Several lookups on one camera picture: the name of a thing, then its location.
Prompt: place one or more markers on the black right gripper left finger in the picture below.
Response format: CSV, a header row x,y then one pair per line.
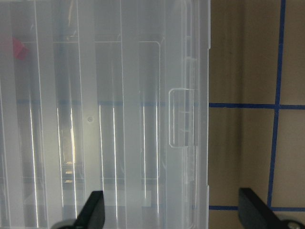
x,y
92,215

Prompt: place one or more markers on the clear plastic box lid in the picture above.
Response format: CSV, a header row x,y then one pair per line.
x,y
112,96

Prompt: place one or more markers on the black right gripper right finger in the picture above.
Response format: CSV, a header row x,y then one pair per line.
x,y
254,213

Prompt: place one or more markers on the red block far corner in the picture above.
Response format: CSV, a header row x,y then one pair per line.
x,y
20,51

